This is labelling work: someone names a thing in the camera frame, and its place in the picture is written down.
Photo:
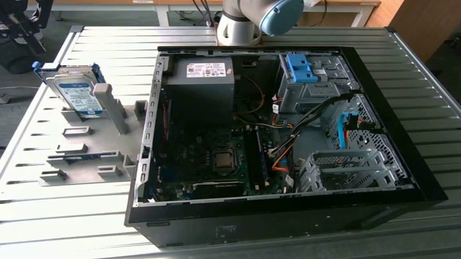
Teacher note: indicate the hard disk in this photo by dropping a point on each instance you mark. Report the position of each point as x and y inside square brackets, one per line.
[78, 94]

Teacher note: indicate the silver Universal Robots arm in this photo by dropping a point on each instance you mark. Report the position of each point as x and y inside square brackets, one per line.
[235, 29]

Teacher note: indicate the metal disk bay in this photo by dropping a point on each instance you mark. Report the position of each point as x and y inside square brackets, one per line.
[360, 168]

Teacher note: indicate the black mesh waste bin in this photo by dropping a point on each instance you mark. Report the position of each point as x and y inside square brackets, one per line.
[17, 63]

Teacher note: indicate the white-framed wooden desk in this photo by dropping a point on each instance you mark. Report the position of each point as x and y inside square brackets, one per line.
[162, 16]

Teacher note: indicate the grey parts rack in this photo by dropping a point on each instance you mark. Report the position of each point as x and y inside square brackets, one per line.
[90, 140]

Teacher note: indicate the RAM stick with blue chips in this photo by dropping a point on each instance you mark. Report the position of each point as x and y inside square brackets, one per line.
[78, 156]

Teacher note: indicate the grey power supply unit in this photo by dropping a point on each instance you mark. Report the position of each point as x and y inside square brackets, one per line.
[203, 89]

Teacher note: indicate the silver CPU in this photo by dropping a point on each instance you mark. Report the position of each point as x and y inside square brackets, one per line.
[224, 160]

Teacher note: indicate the blue plastic cage latch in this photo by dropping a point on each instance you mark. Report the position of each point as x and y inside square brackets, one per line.
[299, 67]

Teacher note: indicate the CPU socket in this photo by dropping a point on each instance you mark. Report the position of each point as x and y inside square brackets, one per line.
[224, 170]

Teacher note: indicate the black RAM slot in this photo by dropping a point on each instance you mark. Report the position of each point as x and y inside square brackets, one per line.
[251, 156]

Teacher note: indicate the green motherboard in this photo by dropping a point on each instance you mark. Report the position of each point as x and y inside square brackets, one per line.
[240, 167]

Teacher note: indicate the black graphics card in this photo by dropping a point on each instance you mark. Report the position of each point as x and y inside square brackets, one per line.
[220, 189]

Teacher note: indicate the black RAM stick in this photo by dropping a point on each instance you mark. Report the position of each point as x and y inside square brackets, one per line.
[263, 156]

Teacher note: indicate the metal drive cage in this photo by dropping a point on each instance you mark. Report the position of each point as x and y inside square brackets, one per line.
[317, 91]

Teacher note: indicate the black PC case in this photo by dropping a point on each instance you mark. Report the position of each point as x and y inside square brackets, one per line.
[252, 224]

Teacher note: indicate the wooden cabinet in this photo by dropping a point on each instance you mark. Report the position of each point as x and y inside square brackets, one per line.
[426, 21]

